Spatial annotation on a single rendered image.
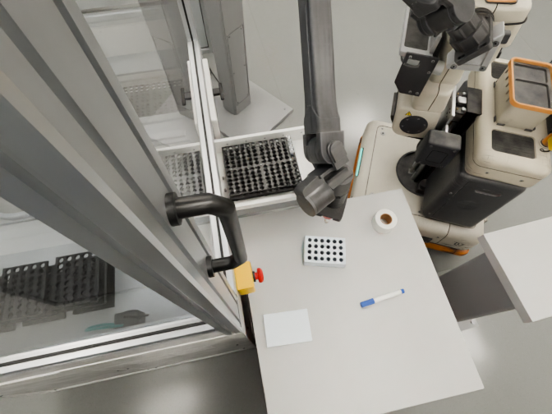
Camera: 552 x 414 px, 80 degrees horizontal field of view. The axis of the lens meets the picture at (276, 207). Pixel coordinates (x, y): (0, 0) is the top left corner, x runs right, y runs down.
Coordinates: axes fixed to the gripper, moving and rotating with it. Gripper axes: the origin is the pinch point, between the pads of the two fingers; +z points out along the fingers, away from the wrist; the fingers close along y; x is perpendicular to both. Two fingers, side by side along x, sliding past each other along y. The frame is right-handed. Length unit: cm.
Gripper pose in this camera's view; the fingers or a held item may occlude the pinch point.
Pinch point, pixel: (328, 214)
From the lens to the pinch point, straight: 87.7
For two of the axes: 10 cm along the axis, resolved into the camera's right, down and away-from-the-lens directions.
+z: 0.1, 4.7, 8.8
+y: -3.2, 8.4, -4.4
